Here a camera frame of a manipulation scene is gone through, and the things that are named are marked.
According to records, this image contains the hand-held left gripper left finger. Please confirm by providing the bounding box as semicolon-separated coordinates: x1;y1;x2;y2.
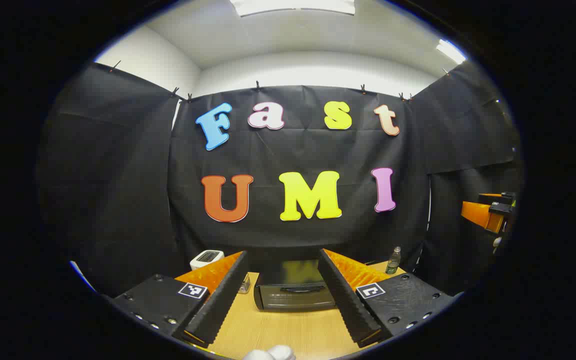
112;250;249;349

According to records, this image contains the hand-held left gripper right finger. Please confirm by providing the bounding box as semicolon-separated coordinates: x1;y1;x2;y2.
317;248;457;349

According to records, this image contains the black electric oven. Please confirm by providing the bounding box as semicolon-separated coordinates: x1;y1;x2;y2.
253;258;337;313

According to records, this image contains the white toaster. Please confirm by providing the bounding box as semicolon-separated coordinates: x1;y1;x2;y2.
189;249;226;271

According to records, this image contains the clear plastic water bottle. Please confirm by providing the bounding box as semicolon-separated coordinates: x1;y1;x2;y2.
385;245;403;276

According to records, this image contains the ceiling light panel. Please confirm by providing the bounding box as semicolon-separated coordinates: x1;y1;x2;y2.
228;0;357;18
435;38;468;65

